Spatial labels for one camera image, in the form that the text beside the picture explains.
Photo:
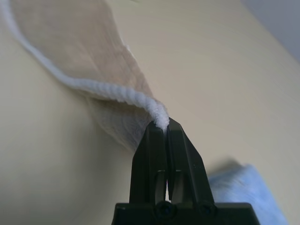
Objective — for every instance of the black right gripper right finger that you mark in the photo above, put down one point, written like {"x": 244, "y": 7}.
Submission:
{"x": 187, "y": 164}

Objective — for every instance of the beige towel with white trim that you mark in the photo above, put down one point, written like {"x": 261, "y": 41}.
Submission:
{"x": 70, "y": 47}

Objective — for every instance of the blue folded towel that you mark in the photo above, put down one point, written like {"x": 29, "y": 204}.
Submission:
{"x": 246, "y": 185}

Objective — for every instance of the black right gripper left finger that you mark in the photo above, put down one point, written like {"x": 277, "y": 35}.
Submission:
{"x": 150, "y": 164}

